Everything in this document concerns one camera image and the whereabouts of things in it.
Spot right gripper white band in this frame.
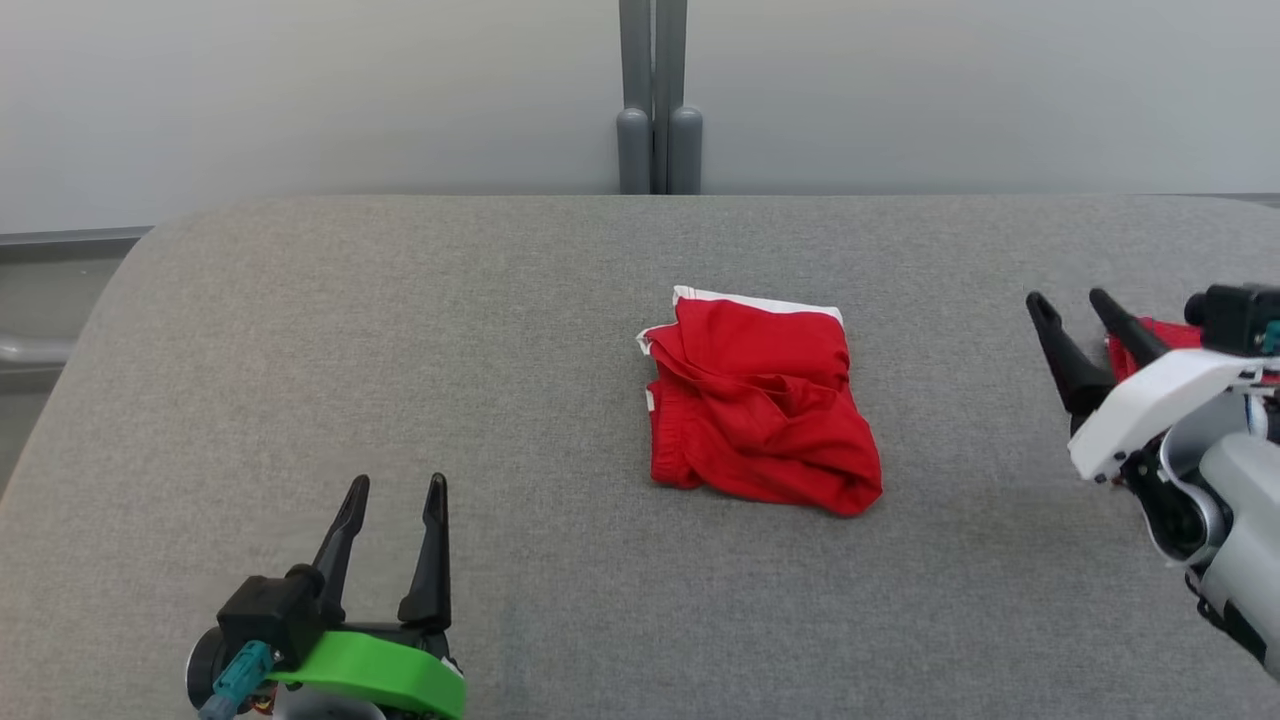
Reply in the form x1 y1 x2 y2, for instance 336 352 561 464
1026 288 1266 486

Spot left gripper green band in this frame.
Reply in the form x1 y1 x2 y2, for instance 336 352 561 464
265 473 468 720

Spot red basketball jersey number 23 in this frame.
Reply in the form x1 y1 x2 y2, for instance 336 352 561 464
1105 318 1206 383

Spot red shorts with white trim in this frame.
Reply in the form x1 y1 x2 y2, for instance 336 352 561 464
637 286 883 517

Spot grey floor bar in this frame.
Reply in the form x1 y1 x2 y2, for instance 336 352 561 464
0 335 77 367

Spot left camera cable teal plug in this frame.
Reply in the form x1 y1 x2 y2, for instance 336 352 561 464
198 640 273 720

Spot grey partition post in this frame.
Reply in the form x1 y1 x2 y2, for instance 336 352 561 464
617 0 656 195
653 0 704 195

